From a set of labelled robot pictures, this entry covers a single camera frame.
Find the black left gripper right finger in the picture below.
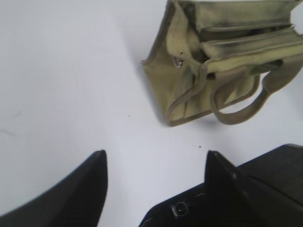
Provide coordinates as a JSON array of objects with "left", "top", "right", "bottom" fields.
[{"left": 205, "top": 144, "right": 303, "bottom": 227}]

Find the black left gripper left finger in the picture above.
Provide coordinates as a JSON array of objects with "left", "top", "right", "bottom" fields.
[{"left": 0, "top": 150, "right": 108, "bottom": 227}]

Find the yellow canvas tote bag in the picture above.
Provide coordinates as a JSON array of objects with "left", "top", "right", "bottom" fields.
[{"left": 143, "top": 0, "right": 303, "bottom": 126}]

